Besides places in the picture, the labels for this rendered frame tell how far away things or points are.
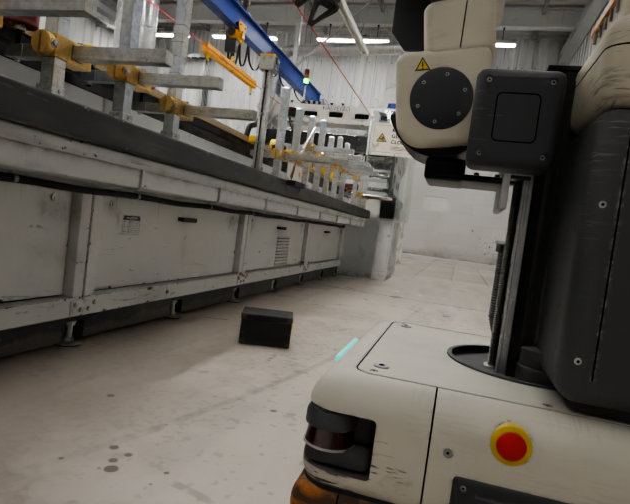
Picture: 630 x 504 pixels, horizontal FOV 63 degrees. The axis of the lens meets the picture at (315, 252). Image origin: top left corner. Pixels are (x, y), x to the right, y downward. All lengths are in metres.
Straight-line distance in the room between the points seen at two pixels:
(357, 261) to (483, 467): 4.81
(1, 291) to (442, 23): 1.28
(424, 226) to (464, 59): 10.71
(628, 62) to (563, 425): 0.47
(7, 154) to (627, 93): 1.13
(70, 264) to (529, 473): 1.43
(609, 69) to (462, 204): 10.85
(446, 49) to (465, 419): 0.59
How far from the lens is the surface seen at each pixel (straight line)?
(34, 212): 1.66
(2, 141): 1.27
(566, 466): 0.76
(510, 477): 0.76
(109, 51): 1.31
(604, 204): 0.75
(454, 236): 11.58
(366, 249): 5.46
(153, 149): 1.60
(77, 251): 1.76
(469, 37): 0.95
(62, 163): 1.39
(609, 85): 0.79
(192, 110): 1.75
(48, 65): 1.35
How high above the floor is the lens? 0.49
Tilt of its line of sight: 3 degrees down
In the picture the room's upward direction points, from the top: 7 degrees clockwise
